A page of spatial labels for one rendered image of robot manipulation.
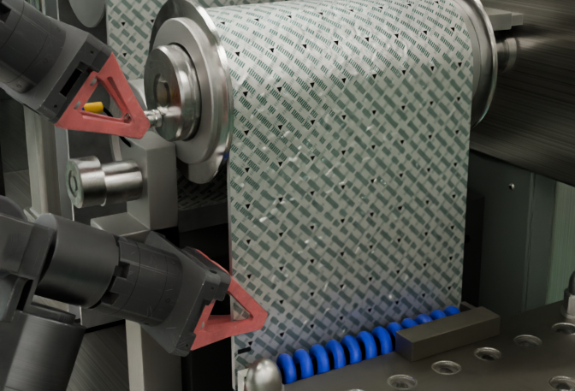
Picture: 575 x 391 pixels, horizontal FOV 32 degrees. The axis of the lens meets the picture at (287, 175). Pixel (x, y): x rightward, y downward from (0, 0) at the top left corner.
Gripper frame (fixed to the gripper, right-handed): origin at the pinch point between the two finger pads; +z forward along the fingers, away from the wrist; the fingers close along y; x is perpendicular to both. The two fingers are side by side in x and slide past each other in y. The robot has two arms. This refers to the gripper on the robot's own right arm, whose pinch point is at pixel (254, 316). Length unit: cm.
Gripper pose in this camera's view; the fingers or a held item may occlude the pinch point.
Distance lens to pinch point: 81.2
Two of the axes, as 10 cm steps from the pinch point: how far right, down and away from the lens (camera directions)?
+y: 5.1, 2.6, -8.2
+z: 7.6, 3.1, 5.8
